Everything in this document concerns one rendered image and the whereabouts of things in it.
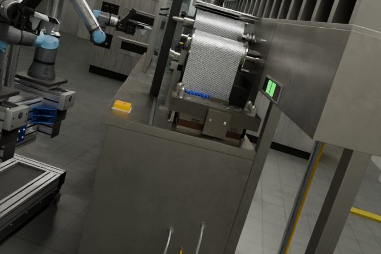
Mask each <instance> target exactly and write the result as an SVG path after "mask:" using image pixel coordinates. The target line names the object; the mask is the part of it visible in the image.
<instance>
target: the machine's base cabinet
mask: <svg viewBox="0 0 381 254"><path fill-rule="evenodd" d="M252 164H253V160H249V159H245V158H241V157H238V156H233V155H229V154H225V153H220V152H217V151H213V150H208V149H204V148H201V147H197V146H192V145H188V144H184V143H180V142H176V141H172V140H169V139H164V138H160V137H156V136H151V135H148V134H143V133H139V132H135V131H132V130H127V129H123V128H118V127H115V126H111V125H108V126H107V131H106V134H105V139H104V143H103V148H102V151H101V155H100V160H99V165H98V169H97V172H96V177H95V182H94V186H93V189H92V193H91V199H90V203H89V206H88V211H87V216H86V220H85V223H84V228H83V232H82V237H81V242H80V245H79V250H78V254H163V251H164V248H165V245H166V241H167V237H168V232H167V229H168V228H169V227H173V229H174V233H173V234H172V237H171V241H170V246H169V248H168V252H167V254H180V252H179V248H180V247H183V248H184V252H182V254H195V253H196V249H197V245H198V241H199V238H200V233H201V226H200V223H201V222H204V223H205V225H206V226H205V228H204V231H203V236H202V240H201V244H200V248H199V251H198V254H223V253H224V250H225V247H226V244H227V241H228V237H229V235H230V232H231V228H232V225H233V222H234V219H235V216H236V213H237V211H238V207H239V204H240V200H241V198H242V195H243V192H244V188H245V185H246V183H247V179H248V176H249V173H250V170H251V167H252Z"/></svg>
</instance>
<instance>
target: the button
mask: <svg viewBox="0 0 381 254"><path fill-rule="evenodd" d="M113 107H114V108H117V109H121V110H124V111H129V110H130V107H131V103H127V102H124V101H119V100H116V101H115V103H114V106H113Z"/></svg>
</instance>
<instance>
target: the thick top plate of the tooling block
mask: <svg viewBox="0 0 381 254"><path fill-rule="evenodd" d="M209 108H210V109H214V110H217V111H221V112H226V113H229V114H231V119H230V123H229V125H231V126H235V127H238V128H242V129H247V130H251V131H254V132H258V129H259V126H260V123H261V118H260V117H259V116H258V114H257V113H256V115H255V117H254V116H250V115H248V114H247V113H248V111H246V110H245V109H244V108H242V107H238V106H235V105H231V104H223V103H219V102H217V101H212V100H208V98H203V97H200V96H196V95H192V94H188V93H185V98H180V97H177V92H175V91H174V90H173V89H172V90H171V93H170V98H169V101H168V110H171V111H175V112H180V113H184V114H186V115H191V116H195V117H199V118H204V119H206V115H207V112H208V109H209Z"/></svg>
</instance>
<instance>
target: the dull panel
mask: <svg viewBox="0 0 381 254"><path fill-rule="evenodd" d="M233 84H234V85H237V86H242V87H245V88H246V89H247V93H246V96H245V99H244V103H243V106H242V108H244V107H245V105H246V103H247V101H251V102H252V105H254V103H255V100H256V96H257V93H258V91H259V90H258V89H257V88H256V87H255V86H254V85H253V84H252V83H251V82H250V81H248V80H247V79H246V78H245V77H244V76H243V75H242V74H241V73H240V72H238V71H237V72H236V76H235V79H234V82H233Z"/></svg>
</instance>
